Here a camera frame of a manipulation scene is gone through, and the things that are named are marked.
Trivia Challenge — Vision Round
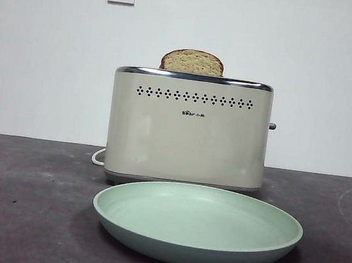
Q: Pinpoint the large square bread slice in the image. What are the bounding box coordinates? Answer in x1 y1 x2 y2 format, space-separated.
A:
158 46 227 78

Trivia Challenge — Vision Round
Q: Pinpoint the pale green round plate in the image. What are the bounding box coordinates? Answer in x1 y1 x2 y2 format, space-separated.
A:
86 172 309 263

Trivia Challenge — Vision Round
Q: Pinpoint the cream two-slot toaster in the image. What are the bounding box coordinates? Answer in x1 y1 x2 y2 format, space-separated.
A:
101 62 276 203

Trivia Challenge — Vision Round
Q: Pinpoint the white toaster power cable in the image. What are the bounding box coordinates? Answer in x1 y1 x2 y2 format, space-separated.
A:
91 146 108 167

